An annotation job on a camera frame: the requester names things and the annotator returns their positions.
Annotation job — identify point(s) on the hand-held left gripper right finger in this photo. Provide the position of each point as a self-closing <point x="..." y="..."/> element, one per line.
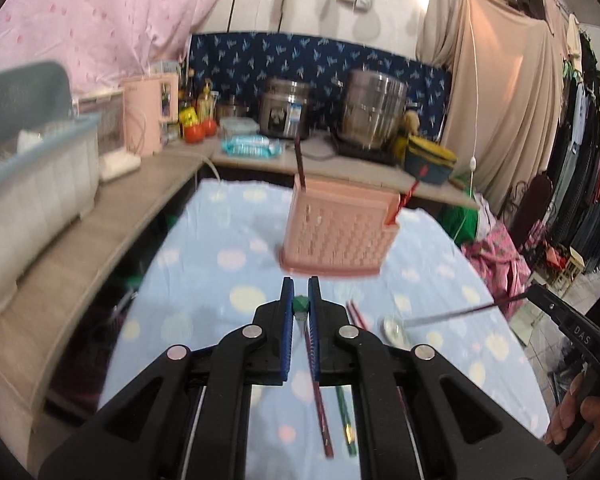
<point x="313" y="305"/>

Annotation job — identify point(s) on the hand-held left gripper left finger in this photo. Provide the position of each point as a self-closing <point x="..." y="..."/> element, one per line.
<point x="287" y="340"/>

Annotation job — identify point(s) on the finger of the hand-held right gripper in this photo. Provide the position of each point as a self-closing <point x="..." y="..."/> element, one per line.
<point x="565" y="312"/>

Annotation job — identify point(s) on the dark red chopstick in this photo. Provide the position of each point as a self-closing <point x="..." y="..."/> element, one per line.
<point x="460" y="312"/>
<point x="321" y="400"/>

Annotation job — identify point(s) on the pink perforated utensil basket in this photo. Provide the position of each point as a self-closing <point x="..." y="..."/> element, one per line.
<point x="330" y="230"/>

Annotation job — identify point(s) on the small white spoon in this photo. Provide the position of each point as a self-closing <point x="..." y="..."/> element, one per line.
<point x="395" y="332"/>

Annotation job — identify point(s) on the dark brown chopstick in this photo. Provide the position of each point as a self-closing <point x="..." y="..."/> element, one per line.
<point x="300" y="160"/>

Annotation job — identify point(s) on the person's right hand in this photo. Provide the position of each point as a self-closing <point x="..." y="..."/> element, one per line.
<point x="565" y="415"/>

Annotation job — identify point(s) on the white stool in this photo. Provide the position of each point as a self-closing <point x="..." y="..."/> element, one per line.
<point x="570" y="270"/>

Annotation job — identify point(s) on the blue dotted tablecloth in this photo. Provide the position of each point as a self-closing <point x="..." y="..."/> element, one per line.
<point x="220" y="300"/>

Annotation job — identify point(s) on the pink pineapple print cloth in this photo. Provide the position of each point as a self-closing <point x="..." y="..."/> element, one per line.
<point x="495" y="265"/>

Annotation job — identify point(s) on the dark metal chair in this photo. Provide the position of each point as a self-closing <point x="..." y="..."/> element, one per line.
<point x="535" y="200"/>

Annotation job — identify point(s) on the hanging clothes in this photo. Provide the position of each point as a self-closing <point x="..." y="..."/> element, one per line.
<point x="590" y="185"/>

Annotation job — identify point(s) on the green cloth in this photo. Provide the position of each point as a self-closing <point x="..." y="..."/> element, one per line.
<point x="460" y="220"/>

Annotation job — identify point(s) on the black induction cooker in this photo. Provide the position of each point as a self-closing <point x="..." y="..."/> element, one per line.
<point x="350" y="152"/>

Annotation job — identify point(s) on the blue wet wipes pack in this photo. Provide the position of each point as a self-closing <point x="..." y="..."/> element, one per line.
<point x="250" y="146"/>

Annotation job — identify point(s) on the blue bowl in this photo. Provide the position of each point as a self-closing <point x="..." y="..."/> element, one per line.
<point x="430" y="172"/>

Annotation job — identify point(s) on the glass container green lid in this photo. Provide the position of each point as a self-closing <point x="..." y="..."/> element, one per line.
<point x="237" y="126"/>

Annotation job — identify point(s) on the steel rice cooker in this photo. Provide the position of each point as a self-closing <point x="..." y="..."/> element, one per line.
<point x="285" y="110"/>

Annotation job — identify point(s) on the yellow bowl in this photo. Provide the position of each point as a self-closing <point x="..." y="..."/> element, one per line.
<point x="430" y="146"/>

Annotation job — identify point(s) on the steel steamer pot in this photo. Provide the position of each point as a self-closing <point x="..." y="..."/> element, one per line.
<point x="372" y="110"/>

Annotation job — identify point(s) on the red tomato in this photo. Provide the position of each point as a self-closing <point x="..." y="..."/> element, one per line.
<point x="209" y="127"/>
<point x="195" y="134"/>

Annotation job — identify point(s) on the yellow loofah sponge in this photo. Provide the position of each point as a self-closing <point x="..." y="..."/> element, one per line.
<point x="409" y="122"/>

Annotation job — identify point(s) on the wooden counter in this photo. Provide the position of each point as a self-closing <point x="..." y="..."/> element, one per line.
<point x="105" y="220"/>

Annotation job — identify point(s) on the yellow packet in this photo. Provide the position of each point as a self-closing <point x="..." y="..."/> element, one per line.
<point x="189" y="117"/>

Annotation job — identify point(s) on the yellow oil bottle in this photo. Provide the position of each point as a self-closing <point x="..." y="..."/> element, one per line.
<point x="206" y="102"/>

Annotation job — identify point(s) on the beige curtain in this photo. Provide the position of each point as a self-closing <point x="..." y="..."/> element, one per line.
<point x="505" y="85"/>

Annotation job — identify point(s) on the dark sauce bottle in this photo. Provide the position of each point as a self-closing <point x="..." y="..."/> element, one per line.
<point x="186" y="92"/>

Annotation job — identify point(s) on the blue floral cloth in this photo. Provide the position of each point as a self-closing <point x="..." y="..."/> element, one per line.
<point x="260" y="60"/>

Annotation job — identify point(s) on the pink electric kettle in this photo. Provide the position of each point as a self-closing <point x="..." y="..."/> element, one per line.
<point x="145" y="115"/>

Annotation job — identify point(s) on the grey plastic dish box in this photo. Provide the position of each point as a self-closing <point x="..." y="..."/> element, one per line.
<point x="35" y="200"/>

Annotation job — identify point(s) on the pink dotted sheet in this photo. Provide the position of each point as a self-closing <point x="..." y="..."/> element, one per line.
<point x="105" y="10"/>

